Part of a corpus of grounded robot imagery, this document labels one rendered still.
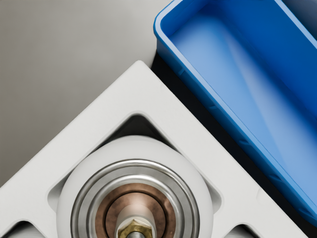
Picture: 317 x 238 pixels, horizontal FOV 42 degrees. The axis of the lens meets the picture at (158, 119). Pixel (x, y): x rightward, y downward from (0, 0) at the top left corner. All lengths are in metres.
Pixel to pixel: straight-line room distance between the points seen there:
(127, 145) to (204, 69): 0.27
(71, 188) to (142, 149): 0.05
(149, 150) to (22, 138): 0.29
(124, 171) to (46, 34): 0.30
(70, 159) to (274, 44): 0.26
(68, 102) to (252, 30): 0.23
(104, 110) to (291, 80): 0.26
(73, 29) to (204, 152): 0.26
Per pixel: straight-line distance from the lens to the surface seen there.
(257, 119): 0.51
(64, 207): 0.25
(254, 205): 0.33
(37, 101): 0.51
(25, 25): 0.53
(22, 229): 0.40
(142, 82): 0.32
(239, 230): 0.41
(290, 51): 0.46
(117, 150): 0.25
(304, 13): 0.47
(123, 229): 0.21
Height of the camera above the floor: 0.50
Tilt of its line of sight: 87 degrees down
